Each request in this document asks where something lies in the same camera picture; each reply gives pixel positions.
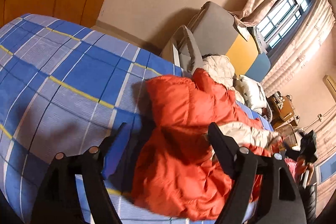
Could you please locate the orange puffer jacket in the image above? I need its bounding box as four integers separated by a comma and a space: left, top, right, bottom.
131, 68, 281, 221

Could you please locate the pink ruffled bedding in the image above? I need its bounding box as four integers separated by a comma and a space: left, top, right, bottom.
284, 158, 297, 181

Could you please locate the wicker wooden chair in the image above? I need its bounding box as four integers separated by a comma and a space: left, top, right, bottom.
275, 124, 298, 148

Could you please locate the cluttered wooden desk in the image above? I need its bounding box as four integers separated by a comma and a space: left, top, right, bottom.
267, 91, 300, 129

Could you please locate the white printed pillow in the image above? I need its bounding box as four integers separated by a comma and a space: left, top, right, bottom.
234, 75, 267, 114

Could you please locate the right patterned curtain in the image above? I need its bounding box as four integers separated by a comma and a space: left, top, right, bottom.
261, 0, 335, 96

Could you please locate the blue plaid bed sheet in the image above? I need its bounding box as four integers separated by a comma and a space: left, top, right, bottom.
0, 13, 275, 224

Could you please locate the barred window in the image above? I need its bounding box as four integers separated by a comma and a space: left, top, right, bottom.
256, 0, 311, 52

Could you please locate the grey yellow blue headboard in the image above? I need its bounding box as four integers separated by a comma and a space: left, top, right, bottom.
188, 1, 270, 82

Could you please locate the grey bed side rail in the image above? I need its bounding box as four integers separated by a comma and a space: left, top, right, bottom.
160, 25, 203, 74

